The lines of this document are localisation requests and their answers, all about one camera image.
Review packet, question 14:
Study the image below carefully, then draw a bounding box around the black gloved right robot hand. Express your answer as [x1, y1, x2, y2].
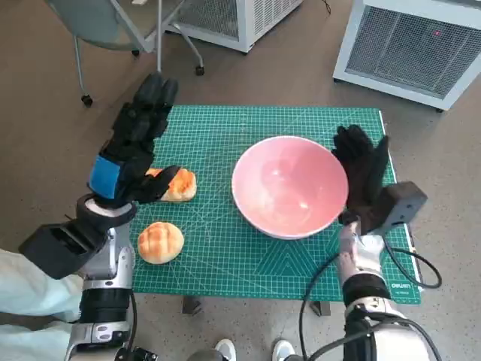
[330, 125, 395, 233]

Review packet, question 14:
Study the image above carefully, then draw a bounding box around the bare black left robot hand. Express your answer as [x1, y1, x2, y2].
[86, 72, 180, 207]

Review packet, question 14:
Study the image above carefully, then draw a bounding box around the long orange-topped toy bread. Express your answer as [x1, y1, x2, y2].
[144, 168, 198, 203]

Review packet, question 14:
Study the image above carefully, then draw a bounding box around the pink bowl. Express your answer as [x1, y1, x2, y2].
[231, 135, 349, 241]

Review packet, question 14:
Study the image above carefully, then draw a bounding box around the round toy bread bun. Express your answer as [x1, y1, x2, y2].
[137, 221, 186, 265]

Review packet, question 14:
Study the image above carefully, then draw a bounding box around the green cutting mat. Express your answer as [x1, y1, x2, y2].
[127, 105, 422, 305]

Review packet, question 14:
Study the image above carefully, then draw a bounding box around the grey metal pole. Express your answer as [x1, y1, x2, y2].
[156, 0, 166, 74]

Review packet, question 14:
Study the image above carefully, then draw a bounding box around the grey office chair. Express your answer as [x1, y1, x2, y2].
[47, 0, 206, 108]

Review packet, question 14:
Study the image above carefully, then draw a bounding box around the white mesh cabinet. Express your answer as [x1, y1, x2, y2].
[165, 0, 304, 53]
[332, 0, 481, 113]

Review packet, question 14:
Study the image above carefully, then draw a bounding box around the white shoe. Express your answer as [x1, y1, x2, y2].
[272, 338, 296, 361]
[214, 338, 237, 361]

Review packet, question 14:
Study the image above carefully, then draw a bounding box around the black electronics module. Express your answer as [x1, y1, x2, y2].
[116, 345, 159, 361]

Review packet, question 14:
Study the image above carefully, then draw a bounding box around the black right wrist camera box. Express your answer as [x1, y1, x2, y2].
[375, 180, 429, 236]

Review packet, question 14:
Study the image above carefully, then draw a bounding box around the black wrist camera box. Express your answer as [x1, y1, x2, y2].
[17, 220, 110, 280]
[375, 180, 429, 236]

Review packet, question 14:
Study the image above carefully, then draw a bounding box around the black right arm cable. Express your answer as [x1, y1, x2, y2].
[298, 244, 443, 361]

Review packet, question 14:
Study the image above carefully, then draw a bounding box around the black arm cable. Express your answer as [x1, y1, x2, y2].
[122, 291, 139, 350]
[298, 244, 443, 361]

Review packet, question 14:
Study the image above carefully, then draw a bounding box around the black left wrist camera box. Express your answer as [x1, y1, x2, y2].
[17, 220, 110, 280]

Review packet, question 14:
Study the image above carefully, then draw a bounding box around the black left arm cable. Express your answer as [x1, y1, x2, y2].
[122, 291, 139, 350]

